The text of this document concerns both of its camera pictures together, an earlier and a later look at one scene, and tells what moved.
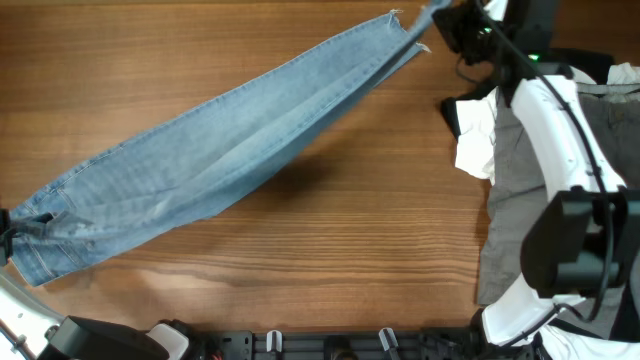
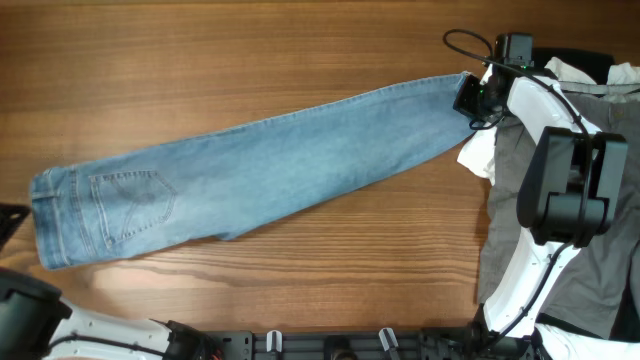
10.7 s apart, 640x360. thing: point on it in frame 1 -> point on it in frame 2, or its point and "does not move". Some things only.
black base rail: [448, 343] does not move
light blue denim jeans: [205, 152] -> [201, 190]
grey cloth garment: [611, 115] does not move
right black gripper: [454, 25] -> [466, 99]
